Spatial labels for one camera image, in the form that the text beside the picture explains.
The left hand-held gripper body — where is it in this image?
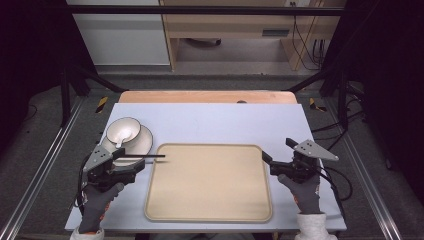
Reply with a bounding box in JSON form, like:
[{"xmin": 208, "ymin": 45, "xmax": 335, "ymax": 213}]
[{"xmin": 81, "ymin": 144, "xmax": 146, "ymax": 193}]

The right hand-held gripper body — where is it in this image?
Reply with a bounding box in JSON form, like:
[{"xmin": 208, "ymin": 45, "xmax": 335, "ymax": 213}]
[{"xmin": 269, "ymin": 139, "xmax": 340, "ymax": 185}]

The black chopstick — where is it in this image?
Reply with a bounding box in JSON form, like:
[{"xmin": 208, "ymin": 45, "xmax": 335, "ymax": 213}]
[{"xmin": 119, "ymin": 153, "xmax": 166, "ymax": 159}]

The person's right hand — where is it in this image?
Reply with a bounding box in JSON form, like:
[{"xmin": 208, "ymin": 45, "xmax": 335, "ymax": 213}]
[{"xmin": 277, "ymin": 173, "xmax": 323, "ymax": 215}]

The person's left hand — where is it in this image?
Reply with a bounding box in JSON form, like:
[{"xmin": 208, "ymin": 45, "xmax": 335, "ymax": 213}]
[{"xmin": 77, "ymin": 181, "xmax": 125, "ymax": 235}]

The white ceramic spoon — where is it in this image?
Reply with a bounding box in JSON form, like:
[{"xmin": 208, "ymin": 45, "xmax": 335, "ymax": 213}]
[{"xmin": 115, "ymin": 128, "xmax": 134, "ymax": 149}]

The white bowl with dark rim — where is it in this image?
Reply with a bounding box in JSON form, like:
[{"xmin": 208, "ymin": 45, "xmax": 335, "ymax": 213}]
[{"xmin": 105, "ymin": 116, "xmax": 142, "ymax": 145}]

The white plate with dark rim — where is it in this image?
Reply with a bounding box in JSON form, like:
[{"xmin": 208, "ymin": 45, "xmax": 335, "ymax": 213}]
[{"xmin": 99, "ymin": 124, "xmax": 155, "ymax": 168}]

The yellow black floor tape marker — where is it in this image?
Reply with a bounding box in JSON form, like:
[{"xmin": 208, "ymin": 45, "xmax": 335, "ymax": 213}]
[
  {"xmin": 308, "ymin": 97, "xmax": 328, "ymax": 113},
  {"xmin": 95, "ymin": 96, "xmax": 110, "ymax": 115}
]

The beige rectangular tray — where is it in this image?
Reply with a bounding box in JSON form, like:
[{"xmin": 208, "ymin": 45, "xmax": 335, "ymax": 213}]
[{"xmin": 143, "ymin": 142, "xmax": 274, "ymax": 224}]

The wooden table board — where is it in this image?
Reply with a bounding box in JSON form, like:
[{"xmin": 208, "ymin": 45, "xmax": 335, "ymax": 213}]
[{"xmin": 118, "ymin": 90, "xmax": 298, "ymax": 105}]

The white cabinet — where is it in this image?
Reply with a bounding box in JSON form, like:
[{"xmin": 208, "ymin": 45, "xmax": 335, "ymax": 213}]
[{"xmin": 65, "ymin": 0, "xmax": 171, "ymax": 66}]

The light wooden desk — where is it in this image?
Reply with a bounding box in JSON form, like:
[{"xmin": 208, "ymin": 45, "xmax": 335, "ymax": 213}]
[{"xmin": 159, "ymin": 0, "xmax": 348, "ymax": 72}]

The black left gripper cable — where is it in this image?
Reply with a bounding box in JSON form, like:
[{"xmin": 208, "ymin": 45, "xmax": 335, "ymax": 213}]
[{"xmin": 75, "ymin": 154, "xmax": 90, "ymax": 216}]

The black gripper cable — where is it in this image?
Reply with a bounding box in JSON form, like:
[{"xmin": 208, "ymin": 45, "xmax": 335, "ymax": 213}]
[
  {"xmin": 75, "ymin": 154, "xmax": 90, "ymax": 216},
  {"xmin": 315, "ymin": 164, "xmax": 354, "ymax": 221}
]

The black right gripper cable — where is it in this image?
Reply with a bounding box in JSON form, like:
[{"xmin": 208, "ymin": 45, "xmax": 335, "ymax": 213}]
[{"xmin": 315, "ymin": 164, "xmax": 354, "ymax": 221}]

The aluminium floor rail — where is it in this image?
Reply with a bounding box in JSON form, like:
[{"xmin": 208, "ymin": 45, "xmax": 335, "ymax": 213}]
[
  {"xmin": 324, "ymin": 98, "xmax": 404, "ymax": 240},
  {"xmin": 0, "ymin": 96, "xmax": 86, "ymax": 240}
]

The black cables bundle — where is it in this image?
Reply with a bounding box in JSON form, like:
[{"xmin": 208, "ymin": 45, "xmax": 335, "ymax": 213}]
[{"xmin": 289, "ymin": 1, "xmax": 328, "ymax": 72}]

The black metal frame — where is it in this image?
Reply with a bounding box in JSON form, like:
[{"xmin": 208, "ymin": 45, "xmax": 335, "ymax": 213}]
[{"xmin": 59, "ymin": 4, "xmax": 351, "ymax": 132}]

